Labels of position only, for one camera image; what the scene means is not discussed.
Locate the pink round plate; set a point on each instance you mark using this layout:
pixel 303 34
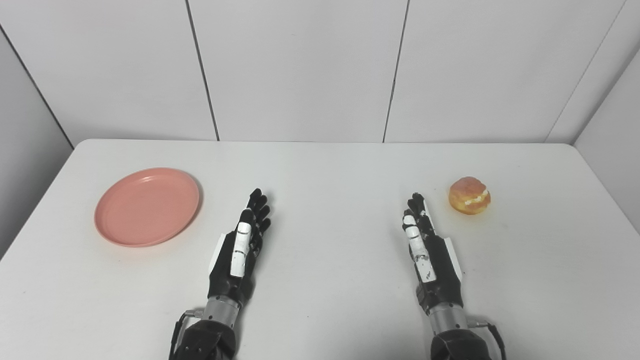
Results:
pixel 147 207

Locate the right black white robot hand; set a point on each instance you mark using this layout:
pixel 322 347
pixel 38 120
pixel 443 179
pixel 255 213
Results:
pixel 430 255

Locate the cream puff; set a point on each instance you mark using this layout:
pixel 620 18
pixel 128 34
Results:
pixel 469 195

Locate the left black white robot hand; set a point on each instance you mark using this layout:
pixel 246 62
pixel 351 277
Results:
pixel 240 250

